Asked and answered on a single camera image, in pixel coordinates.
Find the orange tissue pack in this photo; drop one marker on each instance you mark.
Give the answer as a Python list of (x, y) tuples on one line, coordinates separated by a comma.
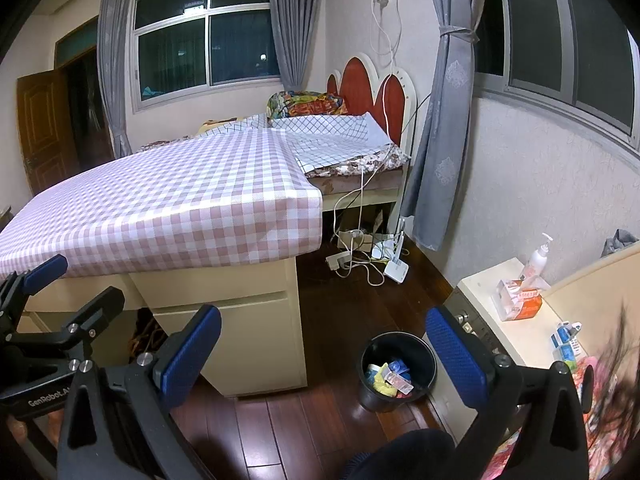
[(517, 302)]

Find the grey framed side window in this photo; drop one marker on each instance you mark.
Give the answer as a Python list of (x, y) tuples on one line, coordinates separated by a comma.
[(535, 25)]

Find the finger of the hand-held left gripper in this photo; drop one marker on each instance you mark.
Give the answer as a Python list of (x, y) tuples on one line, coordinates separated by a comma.
[(45, 267), (95, 315)]

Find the brown wooden door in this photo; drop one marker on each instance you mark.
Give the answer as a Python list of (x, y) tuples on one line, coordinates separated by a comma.
[(45, 130)]

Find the person's dark blue clothing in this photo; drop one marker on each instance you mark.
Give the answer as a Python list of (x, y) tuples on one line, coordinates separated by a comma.
[(400, 455)]

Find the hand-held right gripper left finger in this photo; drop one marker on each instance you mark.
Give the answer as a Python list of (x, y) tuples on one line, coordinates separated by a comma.
[(192, 355)]

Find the tied grey curtain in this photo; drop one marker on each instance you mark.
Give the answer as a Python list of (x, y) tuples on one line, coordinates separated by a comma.
[(445, 135)]

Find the red floral blanket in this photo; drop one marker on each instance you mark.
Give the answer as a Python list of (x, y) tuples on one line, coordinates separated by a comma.
[(370, 162)]

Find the white framed window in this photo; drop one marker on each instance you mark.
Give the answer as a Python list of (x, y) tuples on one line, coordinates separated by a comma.
[(170, 55)]

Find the dark blurred strands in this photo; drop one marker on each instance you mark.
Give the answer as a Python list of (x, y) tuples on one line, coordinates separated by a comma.
[(620, 340)]

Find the blue paper cup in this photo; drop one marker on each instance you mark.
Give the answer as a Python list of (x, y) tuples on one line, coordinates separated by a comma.
[(372, 375)]

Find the cream furniture board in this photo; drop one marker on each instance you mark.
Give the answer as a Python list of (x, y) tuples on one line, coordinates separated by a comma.
[(600, 290)]

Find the black trash bin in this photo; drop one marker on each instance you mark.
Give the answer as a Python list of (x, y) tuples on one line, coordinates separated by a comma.
[(370, 402)]

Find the grey bag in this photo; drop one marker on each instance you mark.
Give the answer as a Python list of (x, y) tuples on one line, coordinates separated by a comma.
[(620, 244)]

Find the pink white checkered tablecloth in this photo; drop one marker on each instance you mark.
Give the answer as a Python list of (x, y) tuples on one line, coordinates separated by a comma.
[(175, 195)]

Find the cream bed frame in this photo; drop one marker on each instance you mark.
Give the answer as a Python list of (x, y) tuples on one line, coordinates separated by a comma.
[(360, 192)]

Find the cream deep desk drawer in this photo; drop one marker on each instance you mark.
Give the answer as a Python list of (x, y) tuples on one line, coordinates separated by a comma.
[(235, 345)]

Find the cream shallow desk drawer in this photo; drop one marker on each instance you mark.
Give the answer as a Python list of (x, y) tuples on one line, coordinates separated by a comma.
[(210, 280)]

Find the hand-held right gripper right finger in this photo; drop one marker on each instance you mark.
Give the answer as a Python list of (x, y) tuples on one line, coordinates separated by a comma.
[(455, 355)]

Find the pink floral cloth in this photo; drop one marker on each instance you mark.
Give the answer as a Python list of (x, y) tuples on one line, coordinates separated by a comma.
[(597, 460)]

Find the yellow cloth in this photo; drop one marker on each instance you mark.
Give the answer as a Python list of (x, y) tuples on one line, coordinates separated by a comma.
[(384, 385)]

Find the white router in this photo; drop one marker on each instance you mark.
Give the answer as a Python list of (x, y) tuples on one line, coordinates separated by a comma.
[(396, 271)]

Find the white blue-checked sheet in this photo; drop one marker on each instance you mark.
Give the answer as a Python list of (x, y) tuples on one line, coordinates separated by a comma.
[(240, 124)]

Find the white pump bottle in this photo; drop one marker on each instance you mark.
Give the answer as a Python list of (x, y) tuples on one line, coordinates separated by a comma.
[(536, 262)]

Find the red heart-shaped headboard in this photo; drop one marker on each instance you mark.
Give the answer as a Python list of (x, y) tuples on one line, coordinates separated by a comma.
[(357, 85)]

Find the grey diamond-grid sheet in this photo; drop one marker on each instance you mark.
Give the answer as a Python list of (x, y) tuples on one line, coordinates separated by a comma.
[(330, 140)]

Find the small blue bottles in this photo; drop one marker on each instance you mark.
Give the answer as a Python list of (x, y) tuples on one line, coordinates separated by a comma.
[(567, 342)]

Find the white power strip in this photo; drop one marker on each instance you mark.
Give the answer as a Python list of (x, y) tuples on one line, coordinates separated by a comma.
[(339, 260)]

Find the colourful patterned pillow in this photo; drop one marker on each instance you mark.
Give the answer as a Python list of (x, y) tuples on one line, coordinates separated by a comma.
[(305, 105)]

